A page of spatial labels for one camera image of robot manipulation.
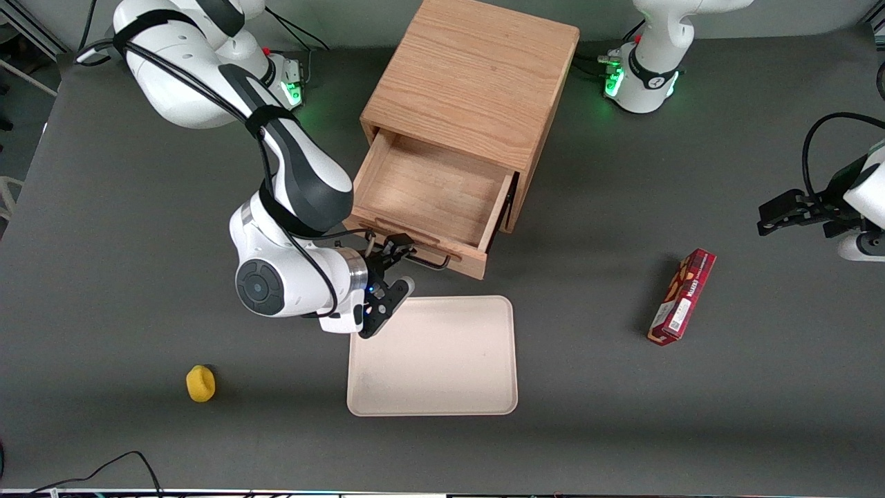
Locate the wooden drawer cabinet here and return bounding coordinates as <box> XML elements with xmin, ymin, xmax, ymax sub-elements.
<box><xmin>360</xmin><ymin>0</ymin><xmax>581</xmax><ymax>234</ymax></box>

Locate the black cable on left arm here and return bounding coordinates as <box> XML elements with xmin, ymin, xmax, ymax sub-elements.
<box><xmin>801</xmin><ymin>112</ymin><xmax>885</xmax><ymax>203</ymax></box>

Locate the wooden drawer with handle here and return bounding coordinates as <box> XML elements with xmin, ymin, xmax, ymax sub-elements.
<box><xmin>344</xmin><ymin>128</ymin><xmax>521</xmax><ymax>281</ymax></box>

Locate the aluminium frame profile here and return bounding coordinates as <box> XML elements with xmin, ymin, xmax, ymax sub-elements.
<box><xmin>0</xmin><ymin>0</ymin><xmax>66</xmax><ymax>98</ymax></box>

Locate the black metal drawer handle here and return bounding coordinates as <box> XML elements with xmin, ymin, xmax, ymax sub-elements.
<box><xmin>365</xmin><ymin>232</ymin><xmax>452</xmax><ymax>271</ymax></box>

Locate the yellow toy banana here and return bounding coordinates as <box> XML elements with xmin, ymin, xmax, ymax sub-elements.
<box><xmin>185</xmin><ymin>365</ymin><xmax>216</xmax><ymax>404</ymax></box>

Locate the red snack box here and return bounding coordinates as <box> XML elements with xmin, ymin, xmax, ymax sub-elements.
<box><xmin>646</xmin><ymin>248</ymin><xmax>718</xmax><ymax>347</ymax></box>

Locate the cream plastic tray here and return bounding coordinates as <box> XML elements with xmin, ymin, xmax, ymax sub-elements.
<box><xmin>346</xmin><ymin>295</ymin><xmax>519</xmax><ymax>418</ymax></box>

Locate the black cable on table edge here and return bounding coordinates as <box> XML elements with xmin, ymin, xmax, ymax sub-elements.
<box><xmin>26</xmin><ymin>450</ymin><xmax>165</xmax><ymax>498</ymax></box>

